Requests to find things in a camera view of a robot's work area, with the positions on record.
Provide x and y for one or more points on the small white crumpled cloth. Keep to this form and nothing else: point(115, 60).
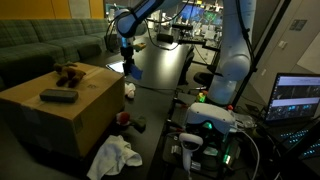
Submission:
point(130, 90)

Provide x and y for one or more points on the tablet with lit screen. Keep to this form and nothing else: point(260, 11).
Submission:
point(116, 66)

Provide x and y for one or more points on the large cardboard box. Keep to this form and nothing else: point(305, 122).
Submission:
point(71, 129)

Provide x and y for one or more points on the white VR controller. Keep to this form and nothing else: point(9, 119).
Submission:
point(189, 143)

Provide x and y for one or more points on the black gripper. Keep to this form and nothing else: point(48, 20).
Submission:
point(127, 54)

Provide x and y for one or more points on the green plaid sofa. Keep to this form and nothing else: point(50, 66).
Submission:
point(59, 38)

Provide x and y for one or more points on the brown plush moose toy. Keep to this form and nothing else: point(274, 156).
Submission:
point(69, 74)

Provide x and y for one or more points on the white VR headset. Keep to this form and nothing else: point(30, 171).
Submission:
point(221, 119)

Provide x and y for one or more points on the red radish plush toy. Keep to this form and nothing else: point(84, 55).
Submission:
point(125, 119)

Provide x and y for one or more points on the black rectangular case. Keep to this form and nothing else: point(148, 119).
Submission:
point(56, 95)

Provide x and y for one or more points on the black tripod pole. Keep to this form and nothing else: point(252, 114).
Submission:
point(258, 20)

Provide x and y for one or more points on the blue sponge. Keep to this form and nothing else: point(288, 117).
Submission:
point(136, 73)

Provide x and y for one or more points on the open laptop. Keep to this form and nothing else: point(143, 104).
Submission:
point(291, 108)

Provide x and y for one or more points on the white cloth towel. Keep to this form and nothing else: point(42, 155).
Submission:
point(112, 156)

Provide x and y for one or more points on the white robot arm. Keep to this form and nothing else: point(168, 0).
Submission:
point(235, 46)

